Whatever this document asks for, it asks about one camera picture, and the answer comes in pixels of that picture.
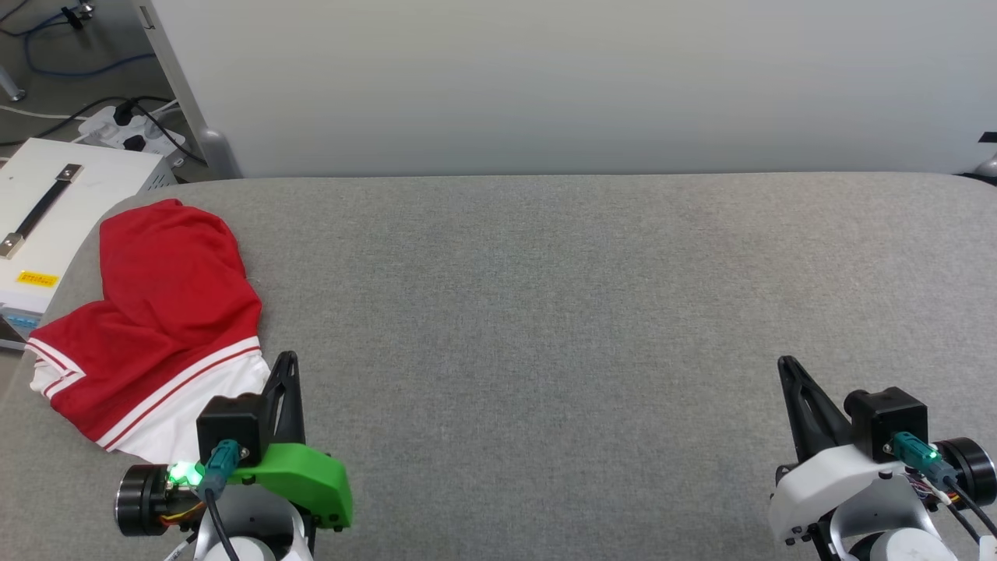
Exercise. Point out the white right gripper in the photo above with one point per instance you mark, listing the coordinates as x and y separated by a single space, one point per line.
849 483

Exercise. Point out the white power strip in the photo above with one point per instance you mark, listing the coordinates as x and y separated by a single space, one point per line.
101 130

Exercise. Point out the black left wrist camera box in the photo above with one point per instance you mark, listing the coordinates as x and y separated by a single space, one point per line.
230 428

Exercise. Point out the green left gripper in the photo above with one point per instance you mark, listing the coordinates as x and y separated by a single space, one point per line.
311 479

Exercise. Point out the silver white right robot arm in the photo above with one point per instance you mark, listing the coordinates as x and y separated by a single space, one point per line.
903 549

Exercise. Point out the black right wrist motor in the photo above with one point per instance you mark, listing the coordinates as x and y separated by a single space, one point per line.
970 467

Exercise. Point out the red and white shirt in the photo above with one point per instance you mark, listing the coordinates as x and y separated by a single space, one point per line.
179 312

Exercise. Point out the small black clamp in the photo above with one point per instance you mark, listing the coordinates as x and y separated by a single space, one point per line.
78 14

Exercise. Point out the yellow box label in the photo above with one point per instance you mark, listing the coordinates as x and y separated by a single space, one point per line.
37 278

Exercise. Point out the white equipment box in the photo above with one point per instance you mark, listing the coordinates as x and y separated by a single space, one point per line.
101 202

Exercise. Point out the white partition panel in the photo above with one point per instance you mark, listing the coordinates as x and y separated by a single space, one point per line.
545 78

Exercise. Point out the black wrist motor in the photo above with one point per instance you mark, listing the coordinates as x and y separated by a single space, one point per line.
140 502
970 467

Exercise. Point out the black left wrist motor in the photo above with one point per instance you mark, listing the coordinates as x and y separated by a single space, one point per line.
140 502

